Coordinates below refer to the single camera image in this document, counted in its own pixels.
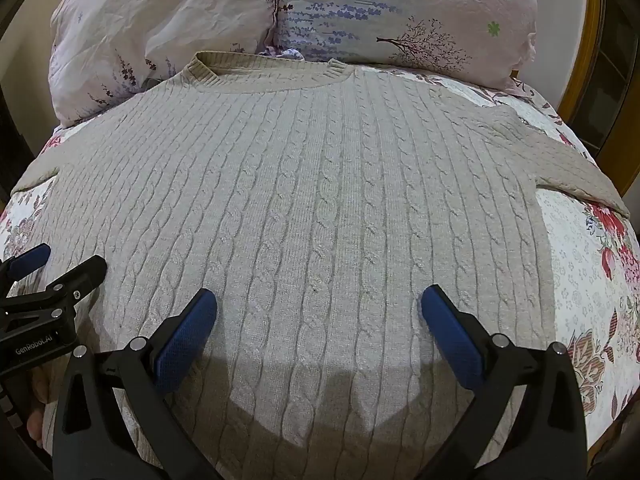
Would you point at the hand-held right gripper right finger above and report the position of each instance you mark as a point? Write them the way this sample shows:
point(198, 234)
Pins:
point(449, 336)

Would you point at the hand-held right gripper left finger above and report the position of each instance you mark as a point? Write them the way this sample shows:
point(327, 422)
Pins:
point(186, 335)

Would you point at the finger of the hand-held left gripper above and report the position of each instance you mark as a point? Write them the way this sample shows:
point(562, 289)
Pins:
point(31, 260)
point(75, 285)

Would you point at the person's left hand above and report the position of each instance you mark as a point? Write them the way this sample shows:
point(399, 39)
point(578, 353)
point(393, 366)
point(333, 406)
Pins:
point(36, 410)

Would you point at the floral quilted bedspread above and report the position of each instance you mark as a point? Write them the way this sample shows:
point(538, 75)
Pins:
point(585, 280)

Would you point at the pink floral pillow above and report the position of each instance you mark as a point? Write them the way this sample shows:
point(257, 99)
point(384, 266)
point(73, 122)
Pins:
point(160, 25)

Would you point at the lavender tree print pillow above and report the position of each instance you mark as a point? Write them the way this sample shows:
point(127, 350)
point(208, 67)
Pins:
point(400, 15)

